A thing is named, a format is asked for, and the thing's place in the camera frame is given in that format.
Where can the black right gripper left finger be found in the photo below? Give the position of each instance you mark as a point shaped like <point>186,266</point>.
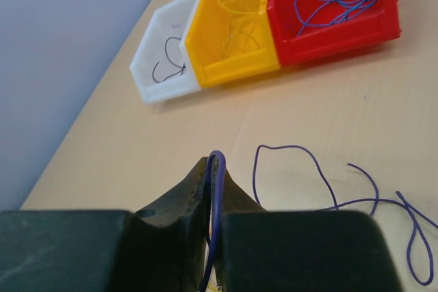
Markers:
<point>161,247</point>

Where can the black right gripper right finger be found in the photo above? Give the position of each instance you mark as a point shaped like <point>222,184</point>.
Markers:
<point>297,250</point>

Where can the white plastic bin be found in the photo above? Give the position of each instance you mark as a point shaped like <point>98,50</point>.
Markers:
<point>161,67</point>

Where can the yellow plastic bin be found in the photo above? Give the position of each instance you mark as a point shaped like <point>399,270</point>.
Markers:
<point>230,40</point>

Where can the red plastic bin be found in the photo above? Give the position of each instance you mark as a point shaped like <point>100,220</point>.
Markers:
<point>304,30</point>

